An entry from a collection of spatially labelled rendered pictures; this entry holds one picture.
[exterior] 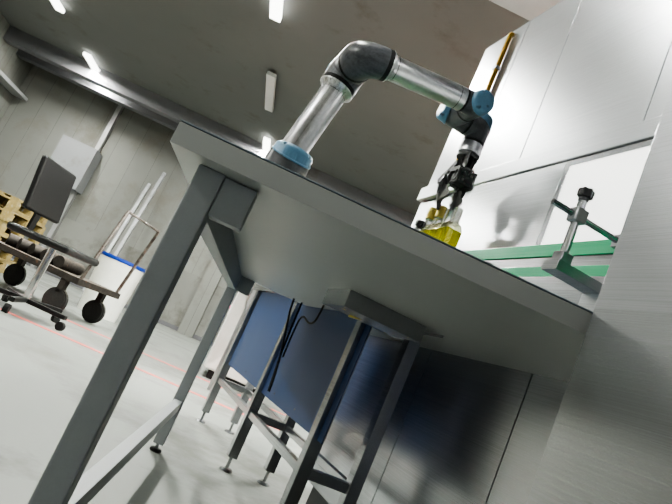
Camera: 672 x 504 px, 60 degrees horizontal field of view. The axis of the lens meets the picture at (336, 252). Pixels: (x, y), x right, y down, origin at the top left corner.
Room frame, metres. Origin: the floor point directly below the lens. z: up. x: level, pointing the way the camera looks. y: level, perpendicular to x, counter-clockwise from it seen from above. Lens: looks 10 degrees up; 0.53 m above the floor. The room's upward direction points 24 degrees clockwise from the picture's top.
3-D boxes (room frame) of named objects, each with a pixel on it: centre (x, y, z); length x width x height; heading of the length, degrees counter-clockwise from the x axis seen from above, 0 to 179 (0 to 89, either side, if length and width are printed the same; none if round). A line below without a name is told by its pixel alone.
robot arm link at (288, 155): (1.57, 0.22, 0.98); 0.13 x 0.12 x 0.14; 17
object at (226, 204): (1.56, 0.23, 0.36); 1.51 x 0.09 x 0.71; 4
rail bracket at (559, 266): (1.01, -0.40, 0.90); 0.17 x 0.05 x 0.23; 107
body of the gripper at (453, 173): (1.85, -0.28, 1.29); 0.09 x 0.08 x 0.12; 17
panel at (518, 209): (1.56, -0.50, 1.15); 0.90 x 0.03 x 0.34; 17
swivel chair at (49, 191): (4.35, 1.91, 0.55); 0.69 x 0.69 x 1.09
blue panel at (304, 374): (2.48, -0.03, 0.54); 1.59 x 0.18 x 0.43; 17
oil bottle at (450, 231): (1.76, -0.30, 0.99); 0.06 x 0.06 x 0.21; 17
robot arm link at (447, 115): (1.81, -0.18, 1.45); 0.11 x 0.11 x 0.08; 17
